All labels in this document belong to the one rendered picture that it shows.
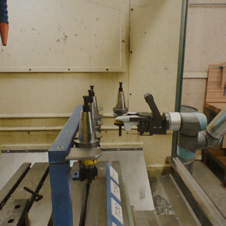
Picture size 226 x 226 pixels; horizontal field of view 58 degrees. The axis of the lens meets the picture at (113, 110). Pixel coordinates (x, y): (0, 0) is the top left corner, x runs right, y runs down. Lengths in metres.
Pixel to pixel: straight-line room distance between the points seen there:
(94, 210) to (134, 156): 0.61
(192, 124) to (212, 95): 2.21
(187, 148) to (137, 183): 0.43
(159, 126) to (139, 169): 0.48
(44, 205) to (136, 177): 0.57
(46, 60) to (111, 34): 0.40
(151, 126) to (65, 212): 0.46
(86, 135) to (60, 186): 0.12
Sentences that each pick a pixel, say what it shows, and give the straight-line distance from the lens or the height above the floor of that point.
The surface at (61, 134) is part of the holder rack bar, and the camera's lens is 0.53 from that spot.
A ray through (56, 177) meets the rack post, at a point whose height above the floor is 1.17.
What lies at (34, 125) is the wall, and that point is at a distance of 1.36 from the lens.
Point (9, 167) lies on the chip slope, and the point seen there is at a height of 0.81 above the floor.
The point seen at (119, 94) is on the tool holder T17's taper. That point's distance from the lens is 0.79.
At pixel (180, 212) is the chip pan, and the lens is 1.21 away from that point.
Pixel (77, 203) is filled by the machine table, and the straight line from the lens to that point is 0.83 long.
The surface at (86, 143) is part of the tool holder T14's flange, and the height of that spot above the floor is 1.22.
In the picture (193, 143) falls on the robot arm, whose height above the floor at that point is 1.08.
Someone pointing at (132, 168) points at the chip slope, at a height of 0.80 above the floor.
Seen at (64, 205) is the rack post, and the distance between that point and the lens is 0.50.
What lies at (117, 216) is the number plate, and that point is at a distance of 0.71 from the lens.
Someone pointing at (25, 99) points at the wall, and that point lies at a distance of 1.33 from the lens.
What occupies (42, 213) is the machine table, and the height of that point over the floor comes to 0.90.
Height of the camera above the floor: 1.40
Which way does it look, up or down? 13 degrees down
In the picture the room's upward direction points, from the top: straight up
